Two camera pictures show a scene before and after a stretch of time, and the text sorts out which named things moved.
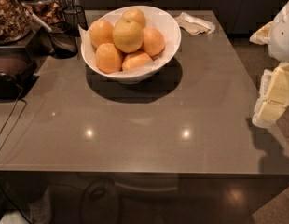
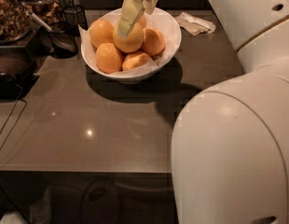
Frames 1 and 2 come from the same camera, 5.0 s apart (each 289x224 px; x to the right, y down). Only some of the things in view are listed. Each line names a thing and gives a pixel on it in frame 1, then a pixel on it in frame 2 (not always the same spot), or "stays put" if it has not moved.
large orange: x=128 y=35 stays put
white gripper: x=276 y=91 -> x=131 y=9
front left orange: x=108 y=58 stays put
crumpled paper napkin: x=195 y=25 stays put
